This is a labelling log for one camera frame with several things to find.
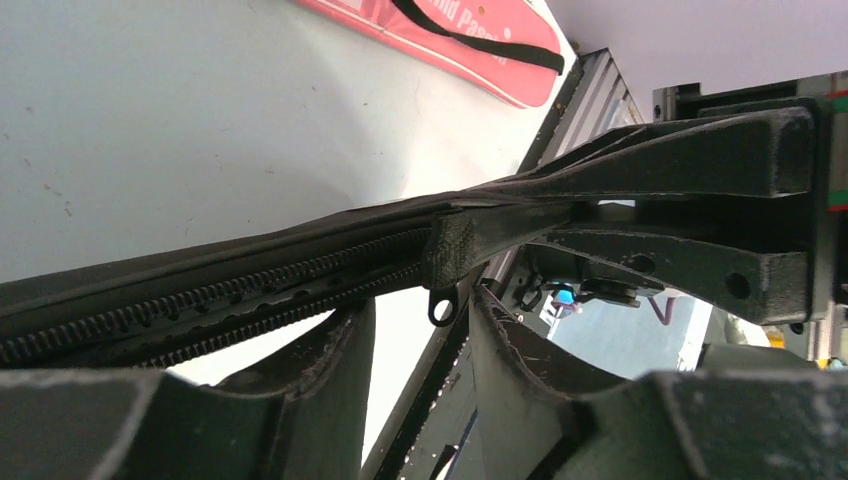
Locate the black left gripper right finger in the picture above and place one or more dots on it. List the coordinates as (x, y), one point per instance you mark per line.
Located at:
(543, 413)

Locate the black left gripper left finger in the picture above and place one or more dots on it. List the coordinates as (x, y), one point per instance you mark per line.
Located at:
(297, 414)

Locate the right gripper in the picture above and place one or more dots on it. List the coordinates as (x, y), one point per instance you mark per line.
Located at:
(748, 248)

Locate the black racket bag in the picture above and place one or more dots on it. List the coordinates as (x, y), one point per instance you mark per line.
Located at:
(49, 315)

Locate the pink sport racket bag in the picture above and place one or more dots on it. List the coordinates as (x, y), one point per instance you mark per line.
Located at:
(505, 47)

